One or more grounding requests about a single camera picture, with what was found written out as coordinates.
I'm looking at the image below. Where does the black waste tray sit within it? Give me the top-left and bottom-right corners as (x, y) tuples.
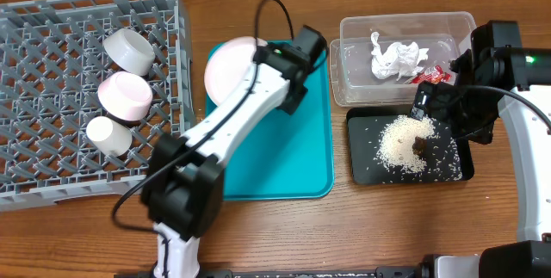
(346, 104), (474, 185)

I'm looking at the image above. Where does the grey bowl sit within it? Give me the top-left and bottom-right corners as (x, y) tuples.
(103, 28), (155, 77)

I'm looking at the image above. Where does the white rice pile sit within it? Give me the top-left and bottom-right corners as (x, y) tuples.
(375, 115), (435, 174)

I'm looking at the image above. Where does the teal plastic tray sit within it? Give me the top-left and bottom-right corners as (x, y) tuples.
(224, 55), (335, 201)

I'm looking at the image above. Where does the red snack wrapper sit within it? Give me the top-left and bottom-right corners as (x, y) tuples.
(405, 65), (455, 84)

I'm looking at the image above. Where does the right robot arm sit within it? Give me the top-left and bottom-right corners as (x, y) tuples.
(411, 21), (550, 278)

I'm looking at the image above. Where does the white tissue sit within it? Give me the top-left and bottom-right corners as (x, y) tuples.
(370, 32), (429, 80)

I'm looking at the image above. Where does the clear plastic waste bin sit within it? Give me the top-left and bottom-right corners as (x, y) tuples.
(330, 11), (476, 107)

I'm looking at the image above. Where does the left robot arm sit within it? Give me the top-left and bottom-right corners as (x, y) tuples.
(140, 26), (327, 277)

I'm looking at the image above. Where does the pink bowl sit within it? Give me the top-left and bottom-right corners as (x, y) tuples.
(97, 71), (153, 121)

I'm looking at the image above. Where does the brown food scrap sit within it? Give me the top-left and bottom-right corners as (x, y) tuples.
(412, 136), (427, 157)

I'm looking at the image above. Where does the grey plastic dish rack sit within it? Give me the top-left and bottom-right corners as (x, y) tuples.
(1, 0), (195, 212)

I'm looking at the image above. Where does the cream paper cup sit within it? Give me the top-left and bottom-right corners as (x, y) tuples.
(86, 116), (132, 157)

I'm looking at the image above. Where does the pink plate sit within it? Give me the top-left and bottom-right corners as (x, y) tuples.
(204, 36), (256, 105)

